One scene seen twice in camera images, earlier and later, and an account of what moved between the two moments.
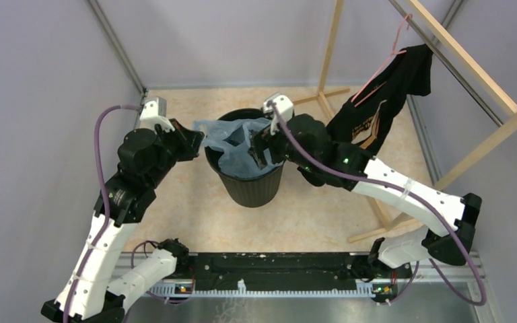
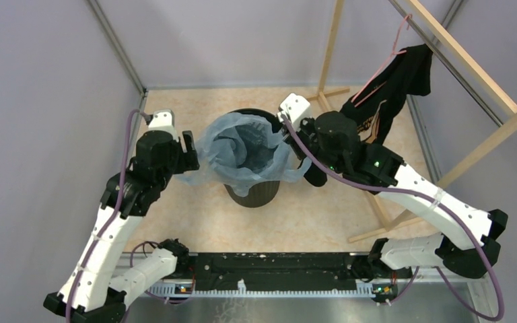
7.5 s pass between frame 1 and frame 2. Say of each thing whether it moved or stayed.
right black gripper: moved
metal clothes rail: stayed
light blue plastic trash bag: moved
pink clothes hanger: stayed
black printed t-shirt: stayed
